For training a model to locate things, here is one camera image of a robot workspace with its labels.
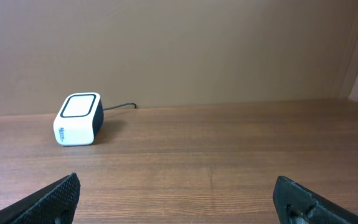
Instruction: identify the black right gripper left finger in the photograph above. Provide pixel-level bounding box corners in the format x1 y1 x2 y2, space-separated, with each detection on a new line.
0 172 81 224

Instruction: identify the white barcode scanner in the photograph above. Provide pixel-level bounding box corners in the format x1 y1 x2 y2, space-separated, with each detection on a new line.
53 92 104 146

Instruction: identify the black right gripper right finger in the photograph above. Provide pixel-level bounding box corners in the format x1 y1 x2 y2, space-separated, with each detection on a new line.
273 176 358 224

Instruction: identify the black scanner cable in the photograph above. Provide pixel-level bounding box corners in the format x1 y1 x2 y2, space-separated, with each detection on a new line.
102 103 138 111

